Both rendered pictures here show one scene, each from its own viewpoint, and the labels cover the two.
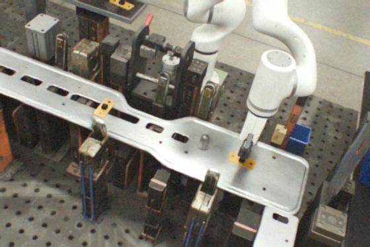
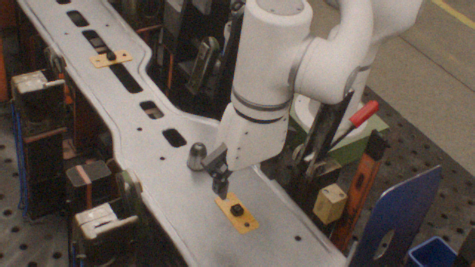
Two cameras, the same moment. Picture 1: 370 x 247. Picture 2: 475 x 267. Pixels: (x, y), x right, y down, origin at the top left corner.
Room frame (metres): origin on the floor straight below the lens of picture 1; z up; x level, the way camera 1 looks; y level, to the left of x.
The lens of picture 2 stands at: (0.25, -0.57, 1.77)
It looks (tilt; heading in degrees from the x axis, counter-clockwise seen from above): 39 degrees down; 36
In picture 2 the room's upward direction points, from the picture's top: 11 degrees clockwise
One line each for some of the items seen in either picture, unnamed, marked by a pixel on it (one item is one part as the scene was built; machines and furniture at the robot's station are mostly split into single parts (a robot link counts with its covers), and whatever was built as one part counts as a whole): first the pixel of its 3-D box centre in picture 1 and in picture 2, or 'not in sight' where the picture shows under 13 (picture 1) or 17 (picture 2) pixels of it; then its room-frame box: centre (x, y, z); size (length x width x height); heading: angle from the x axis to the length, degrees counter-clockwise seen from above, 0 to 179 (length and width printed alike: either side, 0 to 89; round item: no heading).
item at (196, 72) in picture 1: (189, 110); not in sight; (1.09, 0.00, 0.91); 0.07 x 0.05 x 0.42; 167
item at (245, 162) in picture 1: (242, 159); (237, 211); (0.83, -0.19, 1.01); 0.08 x 0.04 x 0.01; 77
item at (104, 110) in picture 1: (104, 106); (111, 56); (0.94, 0.27, 1.01); 0.08 x 0.04 x 0.01; 167
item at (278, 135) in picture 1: (265, 164); (309, 262); (0.93, -0.29, 0.88); 0.04 x 0.04 x 0.36; 77
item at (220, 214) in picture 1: (234, 191); not in sight; (0.83, -0.20, 0.84); 0.07 x 0.04 x 0.29; 77
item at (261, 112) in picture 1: (263, 102); (263, 94); (0.83, -0.19, 1.25); 0.09 x 0.08 x 0.03; 167
